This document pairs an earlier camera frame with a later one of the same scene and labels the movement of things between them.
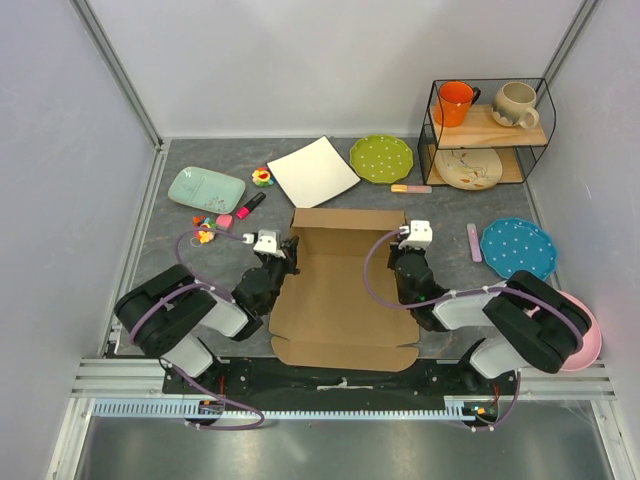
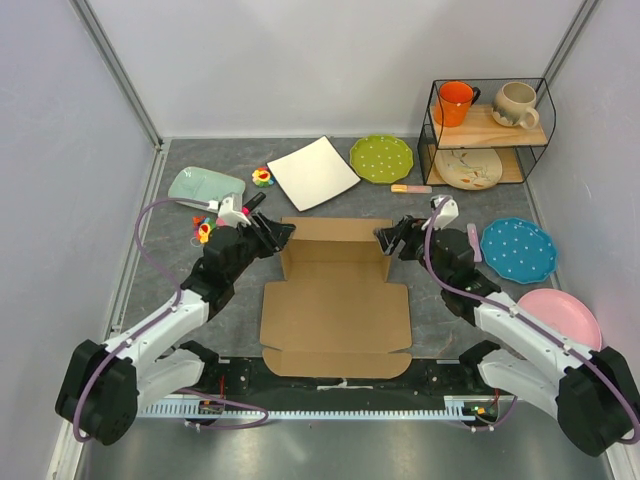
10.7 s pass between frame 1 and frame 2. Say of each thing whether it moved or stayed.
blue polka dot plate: stayed
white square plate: stayed
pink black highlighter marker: stayed
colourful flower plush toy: stayed
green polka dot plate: stayed
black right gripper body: moved
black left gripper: moved
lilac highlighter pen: stayed
